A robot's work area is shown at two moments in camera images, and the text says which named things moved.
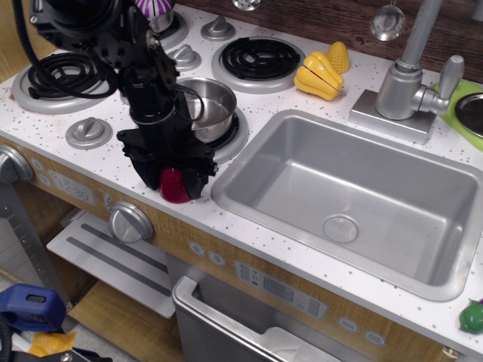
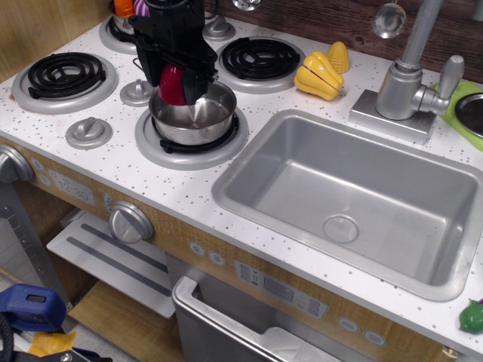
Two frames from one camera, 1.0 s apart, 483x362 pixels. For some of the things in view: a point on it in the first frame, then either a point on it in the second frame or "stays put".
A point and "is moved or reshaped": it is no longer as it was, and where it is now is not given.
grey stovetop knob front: (89, 133) stays put
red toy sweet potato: (173, 187) is moved or reshaped
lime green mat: (451, 117) stays put
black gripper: (168, 139) -> (176, 34)
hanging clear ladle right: (388, 23) stays put
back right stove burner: (257, 65) stays put
